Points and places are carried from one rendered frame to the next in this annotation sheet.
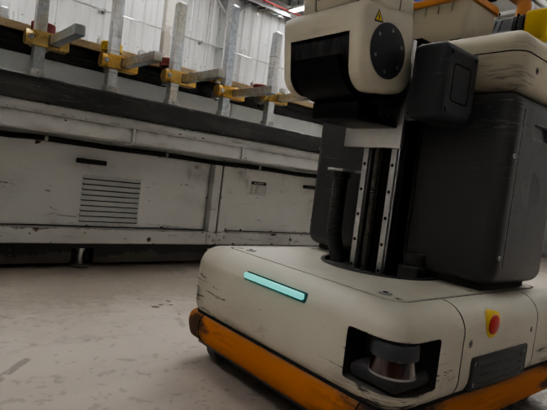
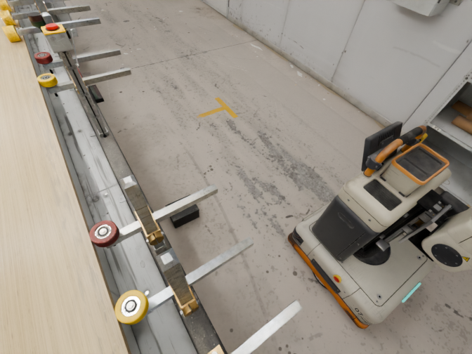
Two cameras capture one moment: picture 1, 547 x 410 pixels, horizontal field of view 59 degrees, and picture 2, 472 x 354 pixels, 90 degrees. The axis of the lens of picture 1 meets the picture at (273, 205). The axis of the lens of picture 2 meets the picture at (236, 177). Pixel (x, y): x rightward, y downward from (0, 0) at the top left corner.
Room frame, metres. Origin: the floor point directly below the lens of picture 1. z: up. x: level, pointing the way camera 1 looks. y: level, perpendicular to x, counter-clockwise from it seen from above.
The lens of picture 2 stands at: (2.00, 0.41, 1.63)
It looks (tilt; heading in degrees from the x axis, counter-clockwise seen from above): 52 degrees down; 271
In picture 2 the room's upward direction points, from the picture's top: 7 degrees clockwise
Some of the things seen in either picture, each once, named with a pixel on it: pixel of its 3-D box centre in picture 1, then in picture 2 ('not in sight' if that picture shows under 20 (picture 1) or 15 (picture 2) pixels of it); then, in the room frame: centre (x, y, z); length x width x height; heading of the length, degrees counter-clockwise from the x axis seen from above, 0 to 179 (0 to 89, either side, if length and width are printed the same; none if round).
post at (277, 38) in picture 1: (271, 84); (148, 223); (2.28, 0.08, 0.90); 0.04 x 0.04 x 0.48; 40
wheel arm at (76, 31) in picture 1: (58, 41); not in sight; (1.60, 0.76, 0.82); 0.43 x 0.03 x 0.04; 40
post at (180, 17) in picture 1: (175, 63); not in sight; (1.95, 0.46, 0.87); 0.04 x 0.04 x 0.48; 40
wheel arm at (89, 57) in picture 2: not in sight; (83, 58); (3.05, -0.96, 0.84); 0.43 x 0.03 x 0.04; 40
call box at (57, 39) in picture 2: not in sight; (57, 39); (2.76, -0.49, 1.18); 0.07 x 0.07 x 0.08; 40
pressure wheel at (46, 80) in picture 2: not in sight; (51, 86); (3.05, -0.63, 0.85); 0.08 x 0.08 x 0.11
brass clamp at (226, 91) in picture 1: (229, 93); (182, 291); (2.13, 0.25, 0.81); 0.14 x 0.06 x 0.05; 130
